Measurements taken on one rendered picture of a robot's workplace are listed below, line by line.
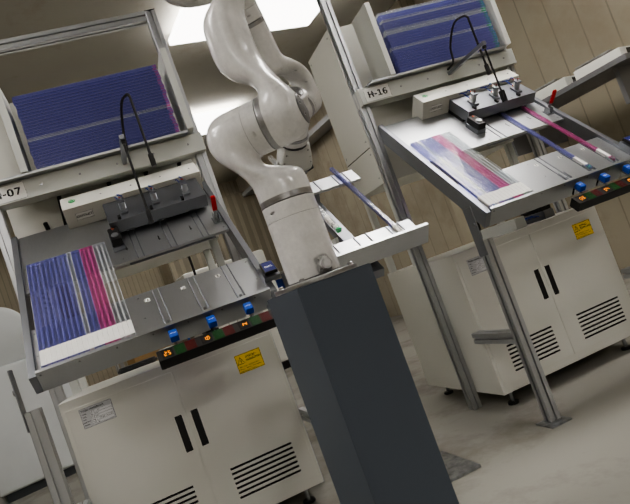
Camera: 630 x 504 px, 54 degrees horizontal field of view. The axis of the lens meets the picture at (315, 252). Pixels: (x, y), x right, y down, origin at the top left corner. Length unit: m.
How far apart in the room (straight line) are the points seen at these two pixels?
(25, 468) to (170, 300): 3.25
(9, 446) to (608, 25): 4.95
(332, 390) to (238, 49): 0.74
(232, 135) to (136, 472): 1.18
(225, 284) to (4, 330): 3.30
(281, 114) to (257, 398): 1.10
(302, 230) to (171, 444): 1.04
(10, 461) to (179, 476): 2.94
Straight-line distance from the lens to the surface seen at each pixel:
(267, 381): 2.12
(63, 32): 2.58
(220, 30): 1.42
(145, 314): 1.85
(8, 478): 4.97
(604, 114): 4.79
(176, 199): 2.20
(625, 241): 4.92
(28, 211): 2.49
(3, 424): 4.95
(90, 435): 2.10
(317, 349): 1.24
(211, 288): 1.87
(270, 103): 1.33
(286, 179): 1.30
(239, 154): 1.34
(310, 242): 1.29
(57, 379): 1.80
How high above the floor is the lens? 0.70
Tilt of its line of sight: 3 degrees up
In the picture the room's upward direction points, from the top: 20 degrees counter-clockwise
